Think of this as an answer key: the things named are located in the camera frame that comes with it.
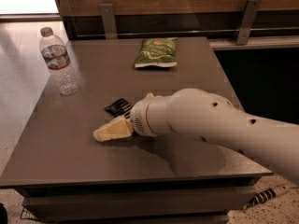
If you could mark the black rxbar chocolate bar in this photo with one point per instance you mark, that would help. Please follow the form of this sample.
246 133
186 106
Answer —
120 107

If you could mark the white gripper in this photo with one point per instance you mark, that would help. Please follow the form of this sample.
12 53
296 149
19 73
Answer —
141 117

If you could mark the wire rack corner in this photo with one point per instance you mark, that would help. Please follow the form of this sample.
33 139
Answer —
26 215

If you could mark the clear plastic water bottle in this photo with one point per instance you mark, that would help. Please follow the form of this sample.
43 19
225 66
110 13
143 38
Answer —
55 55

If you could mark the metal bracket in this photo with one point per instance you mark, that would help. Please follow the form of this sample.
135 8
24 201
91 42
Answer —
242 33
108 19

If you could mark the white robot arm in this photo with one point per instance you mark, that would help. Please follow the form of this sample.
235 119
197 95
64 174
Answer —
202 115

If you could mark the right metal bracket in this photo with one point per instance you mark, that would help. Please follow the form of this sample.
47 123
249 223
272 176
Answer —
242 33

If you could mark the left metal bracket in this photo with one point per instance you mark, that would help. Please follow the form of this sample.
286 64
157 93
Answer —
108 19

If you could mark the green jalapeno chip bag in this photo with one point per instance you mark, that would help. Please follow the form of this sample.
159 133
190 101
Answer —
160 52

